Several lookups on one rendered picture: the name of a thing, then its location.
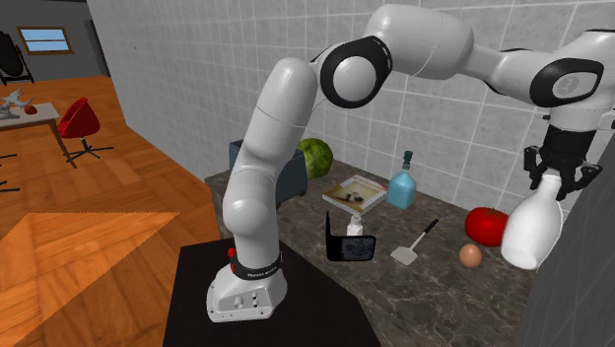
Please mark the green cabbage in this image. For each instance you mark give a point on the green cabbage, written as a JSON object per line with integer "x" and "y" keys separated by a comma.
{"x": 318, "y": 157}

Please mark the black robot stand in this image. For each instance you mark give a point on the black robot stand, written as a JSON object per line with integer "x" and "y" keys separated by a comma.
{"x": 307, "y": 317}

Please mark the white vase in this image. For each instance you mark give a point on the white vase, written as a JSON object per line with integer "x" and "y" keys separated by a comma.
{"x": 531, "y": 230}

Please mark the white book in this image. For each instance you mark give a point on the white book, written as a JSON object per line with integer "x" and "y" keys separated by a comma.
{"x": 353, "y": 193}

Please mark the dark blue box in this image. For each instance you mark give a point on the dark blue box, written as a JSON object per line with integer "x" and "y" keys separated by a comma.
{"x": 294, "y": 177}

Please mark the black phone in open case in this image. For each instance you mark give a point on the black phone in open case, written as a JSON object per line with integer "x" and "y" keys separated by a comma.
{"x": 355, "y": 248}

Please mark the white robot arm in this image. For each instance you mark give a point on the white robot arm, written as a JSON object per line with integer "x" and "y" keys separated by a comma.
{"x": 269, "y": 158}

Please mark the grey table with wooden legs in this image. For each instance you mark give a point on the grey table with wooden legs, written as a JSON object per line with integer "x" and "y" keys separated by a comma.
{"x": 41, "y": 114}

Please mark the light blue bottle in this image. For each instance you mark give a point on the light blue bottle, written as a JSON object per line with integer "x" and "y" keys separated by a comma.
{"x": 401, "y": 190}

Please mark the wood framed window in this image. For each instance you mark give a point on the wood framed window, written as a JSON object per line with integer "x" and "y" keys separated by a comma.
{"x": 45, "y": 40}

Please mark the red swivel chair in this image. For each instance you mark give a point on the red swivel chair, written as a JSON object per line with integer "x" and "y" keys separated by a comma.
{"x": 77, "y": 120}

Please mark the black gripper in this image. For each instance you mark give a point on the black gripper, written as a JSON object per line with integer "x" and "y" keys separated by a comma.
{"x": 569, "y": 146}

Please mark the small white bottle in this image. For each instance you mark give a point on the small white bottle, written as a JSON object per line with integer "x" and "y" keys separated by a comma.
{"x": 355, "y": 227}

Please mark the black round stand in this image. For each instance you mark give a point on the black round stand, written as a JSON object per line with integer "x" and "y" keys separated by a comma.
{"x": 10, "y": 57}

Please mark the brown egg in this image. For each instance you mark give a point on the brown egg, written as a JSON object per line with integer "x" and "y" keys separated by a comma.
{"x": 470, "y": 255}

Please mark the red tomato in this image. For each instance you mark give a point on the red tomato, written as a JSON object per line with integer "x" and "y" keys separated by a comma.
{"x": 485, "y": 227}

